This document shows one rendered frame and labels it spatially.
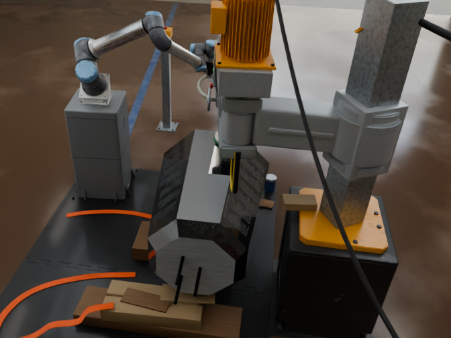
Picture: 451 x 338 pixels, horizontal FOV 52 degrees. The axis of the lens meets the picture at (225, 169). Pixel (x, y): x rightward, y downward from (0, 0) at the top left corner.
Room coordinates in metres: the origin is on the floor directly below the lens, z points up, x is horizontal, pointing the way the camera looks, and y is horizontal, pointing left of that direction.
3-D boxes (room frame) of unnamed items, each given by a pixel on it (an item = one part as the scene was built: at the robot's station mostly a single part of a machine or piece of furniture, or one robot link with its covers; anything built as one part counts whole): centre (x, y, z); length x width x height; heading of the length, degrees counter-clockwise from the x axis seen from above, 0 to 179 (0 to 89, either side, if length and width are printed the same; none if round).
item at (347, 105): (2.12, -0.70, 1.36); 0.35 x 0.35 x 0.41
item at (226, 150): (2.43, -0.02, 1.31); 0.74 x 0.23 x 0.49; 4
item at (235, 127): (2.17, -0.06, 1.35); 0.19 x 0.19 x 0.20
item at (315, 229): (2.12, -0.70, 0.76); 0.49 x 0.49 x 0.05; 85
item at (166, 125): (4.36, 0.66, 0.54); 0.20 x 0.20 x 1.09; 85
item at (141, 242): (2.52, 0.57, 0.07); 0.30 x 0.12 x 0.12; 177
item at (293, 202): (2.19, -0.46, 0.81); 0.20 x 0.10 x 0.05; 93
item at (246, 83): (2.47, -0.03, 1.62); 0.96 x 0.25 x 0.17; 4
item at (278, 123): (2.13, -0.51, 1.37); 0.74 x 0.34 x 0.25; 86
